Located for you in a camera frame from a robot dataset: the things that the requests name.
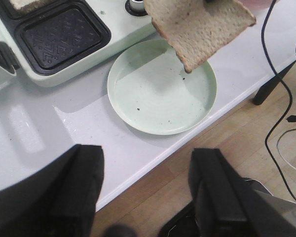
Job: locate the black table leg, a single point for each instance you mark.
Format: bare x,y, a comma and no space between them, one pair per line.
265,90

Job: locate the mint green round plate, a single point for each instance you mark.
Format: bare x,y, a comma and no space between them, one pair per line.
150,91

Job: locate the pink plastic bowl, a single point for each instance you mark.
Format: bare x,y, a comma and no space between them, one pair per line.
256,4

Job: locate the mint green breakfast maker base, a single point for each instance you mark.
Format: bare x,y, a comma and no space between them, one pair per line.
65,38

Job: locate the bread slice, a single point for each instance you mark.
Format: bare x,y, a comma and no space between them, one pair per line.
26,6
197,29

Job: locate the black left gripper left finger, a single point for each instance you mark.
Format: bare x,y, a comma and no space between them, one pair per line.
57,201

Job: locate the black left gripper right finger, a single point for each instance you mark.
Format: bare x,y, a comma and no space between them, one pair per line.
226,205

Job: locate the left silver control knob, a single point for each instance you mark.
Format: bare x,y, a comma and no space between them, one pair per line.
135,8

